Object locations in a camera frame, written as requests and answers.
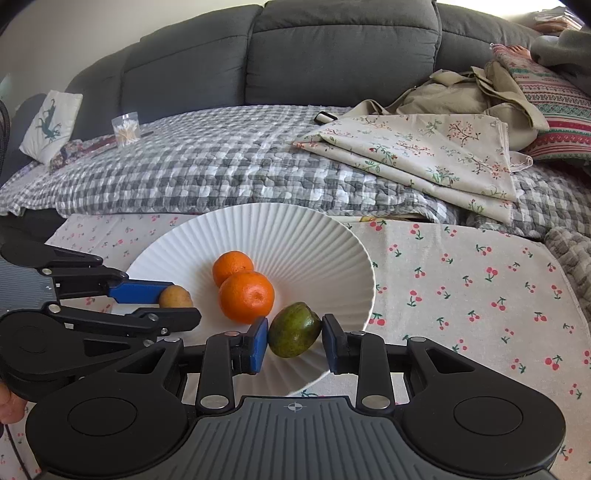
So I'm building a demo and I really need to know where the person's left hand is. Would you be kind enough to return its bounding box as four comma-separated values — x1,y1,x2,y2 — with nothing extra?
0,384,27,424

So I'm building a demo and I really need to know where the clear cotton swab box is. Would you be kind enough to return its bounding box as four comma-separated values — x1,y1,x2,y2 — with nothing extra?
111,111,141,147

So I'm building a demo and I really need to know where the cherry print tablecloth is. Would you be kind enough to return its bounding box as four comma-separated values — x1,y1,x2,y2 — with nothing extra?
0,213,591,480

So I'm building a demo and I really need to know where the floral fabric pouch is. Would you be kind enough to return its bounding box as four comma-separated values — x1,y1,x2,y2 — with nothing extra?
48,138,109,172

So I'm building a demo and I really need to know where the striped patterned pillow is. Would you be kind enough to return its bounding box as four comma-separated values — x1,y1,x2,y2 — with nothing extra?
489,44,591,162

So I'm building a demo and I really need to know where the grey checkered blanket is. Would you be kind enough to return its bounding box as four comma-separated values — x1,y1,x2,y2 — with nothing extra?
0,105,591,241

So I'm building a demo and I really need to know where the white ribbed bowl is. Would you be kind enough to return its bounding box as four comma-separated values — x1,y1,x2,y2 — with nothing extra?
126,203,377,398

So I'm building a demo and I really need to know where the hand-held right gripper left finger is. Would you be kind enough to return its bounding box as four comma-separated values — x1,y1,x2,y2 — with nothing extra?
115,316,269,415

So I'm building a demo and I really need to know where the folded floral cloth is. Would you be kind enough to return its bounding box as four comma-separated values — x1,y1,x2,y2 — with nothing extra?
293,113,534,227

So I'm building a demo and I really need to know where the beige canvas bag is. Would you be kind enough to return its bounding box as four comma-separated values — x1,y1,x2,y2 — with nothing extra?
353,60,550,151

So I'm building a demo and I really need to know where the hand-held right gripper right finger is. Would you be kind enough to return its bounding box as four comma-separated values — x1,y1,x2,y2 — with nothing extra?
322,314,476,411

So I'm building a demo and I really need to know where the large orange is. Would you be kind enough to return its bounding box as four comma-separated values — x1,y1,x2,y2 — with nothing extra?
218,271,275,324

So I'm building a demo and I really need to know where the small orange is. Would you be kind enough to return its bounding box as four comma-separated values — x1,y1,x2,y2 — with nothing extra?
212,250,255,288

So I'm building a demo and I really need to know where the white printed cushion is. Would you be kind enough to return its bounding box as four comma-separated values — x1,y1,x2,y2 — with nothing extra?
18,90,84,164

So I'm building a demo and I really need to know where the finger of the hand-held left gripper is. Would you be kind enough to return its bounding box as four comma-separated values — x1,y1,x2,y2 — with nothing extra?
0,241,175,305
41,302,202,347

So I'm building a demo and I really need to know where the grey knit blanket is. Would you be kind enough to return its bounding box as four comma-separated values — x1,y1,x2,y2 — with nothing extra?
542,226,591,315

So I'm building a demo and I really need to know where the dark grey sofa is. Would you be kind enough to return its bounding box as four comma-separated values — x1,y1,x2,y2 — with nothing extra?
0,0,561,241

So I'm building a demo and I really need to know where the brown kiwi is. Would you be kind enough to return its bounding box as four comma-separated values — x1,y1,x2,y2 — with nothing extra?
159,285,194,309

